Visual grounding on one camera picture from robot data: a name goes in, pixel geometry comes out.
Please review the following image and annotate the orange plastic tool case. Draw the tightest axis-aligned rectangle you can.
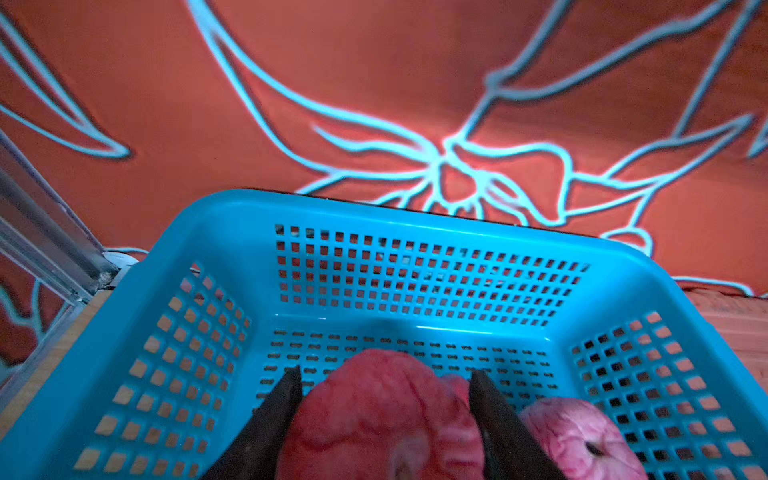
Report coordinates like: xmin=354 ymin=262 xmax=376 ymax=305
xmin=686 ymin=289 xmax=768 ymax=391

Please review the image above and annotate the netted apple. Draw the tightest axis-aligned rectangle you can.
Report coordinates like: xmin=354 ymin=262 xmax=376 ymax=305
xmin=276 ymin=349 xmax=485 ymax=479
xmin=519 ymin=397 xmax=647 ymax=479

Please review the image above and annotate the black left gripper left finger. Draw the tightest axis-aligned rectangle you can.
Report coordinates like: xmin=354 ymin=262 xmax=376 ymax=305
xmin=201 ymin=367 xmax=303 ymax=479

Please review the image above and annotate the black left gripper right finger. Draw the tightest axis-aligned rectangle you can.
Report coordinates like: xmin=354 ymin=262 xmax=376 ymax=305
xmin=469 ymin=370 xmax=566 ymax=480

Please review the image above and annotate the teal empty basket left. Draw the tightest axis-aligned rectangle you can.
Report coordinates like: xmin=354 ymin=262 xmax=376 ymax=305
xmin=1 ymin=190 xmax=767 ymax=479

